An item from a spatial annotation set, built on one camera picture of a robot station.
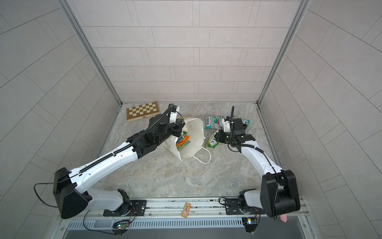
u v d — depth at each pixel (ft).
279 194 1.32
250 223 2.23
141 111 3.54
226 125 2.52
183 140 2.84
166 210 2.32
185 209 2.31
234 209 2.32
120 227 2.11
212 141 2.69
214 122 3.34
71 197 1.21
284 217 2.19
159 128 1.75
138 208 2.32
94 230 2.17
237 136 2.11
